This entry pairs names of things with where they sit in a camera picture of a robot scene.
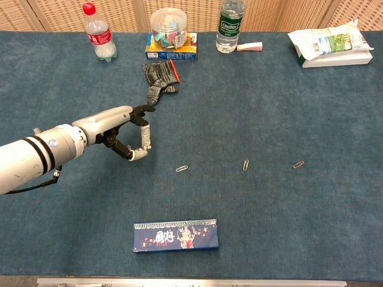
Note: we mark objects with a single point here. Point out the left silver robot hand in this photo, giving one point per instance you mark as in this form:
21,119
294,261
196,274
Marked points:
104,122

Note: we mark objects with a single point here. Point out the dark blue printed pencil box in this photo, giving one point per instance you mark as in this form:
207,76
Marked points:
176,237

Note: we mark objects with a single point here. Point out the clear jar of coloured clips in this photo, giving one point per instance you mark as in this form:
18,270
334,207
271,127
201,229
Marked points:
169,30

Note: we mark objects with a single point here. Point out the flat white box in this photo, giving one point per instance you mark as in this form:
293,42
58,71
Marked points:
338,62

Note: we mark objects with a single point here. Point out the beige woven folding screen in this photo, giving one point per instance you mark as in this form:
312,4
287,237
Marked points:
60,15

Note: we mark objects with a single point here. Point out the gray knit work glove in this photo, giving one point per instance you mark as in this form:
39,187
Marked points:
158,74

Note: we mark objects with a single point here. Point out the pink paper pack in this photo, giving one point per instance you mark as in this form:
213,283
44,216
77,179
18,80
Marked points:
249,47

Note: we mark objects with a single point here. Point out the silver paper clip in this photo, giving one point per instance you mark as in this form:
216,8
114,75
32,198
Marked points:
298,164
182,168
246,164

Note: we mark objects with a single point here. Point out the aluminium table edge rail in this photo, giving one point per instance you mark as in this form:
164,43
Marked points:
191,282

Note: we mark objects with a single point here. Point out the yellow and blue cardboard box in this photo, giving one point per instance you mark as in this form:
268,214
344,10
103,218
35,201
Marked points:
170,55

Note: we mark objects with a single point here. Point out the green label water bottle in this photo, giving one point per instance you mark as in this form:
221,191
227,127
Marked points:
229,30

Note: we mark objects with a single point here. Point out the red label plastic bottle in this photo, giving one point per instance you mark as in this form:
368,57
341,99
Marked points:
100,39

